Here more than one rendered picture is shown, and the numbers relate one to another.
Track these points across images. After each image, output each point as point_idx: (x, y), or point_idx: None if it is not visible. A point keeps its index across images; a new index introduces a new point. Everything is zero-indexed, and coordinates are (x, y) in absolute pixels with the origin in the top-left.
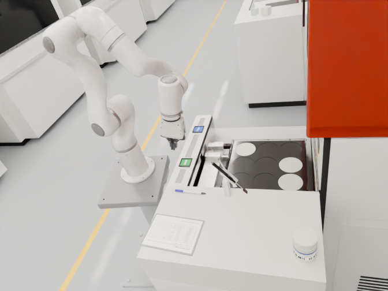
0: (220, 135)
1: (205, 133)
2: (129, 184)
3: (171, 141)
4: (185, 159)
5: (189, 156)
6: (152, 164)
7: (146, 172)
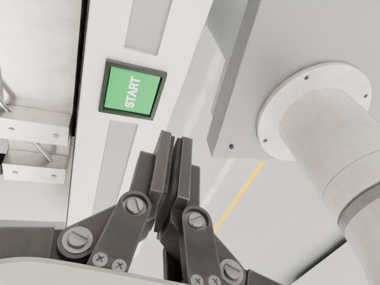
0: (58, 201)
1: (66, 219)
2: (354, 60)
3: (174, 215)
4: (135, 109)
5: (117, 125)
6: (266, 129)
7: (290, 100)
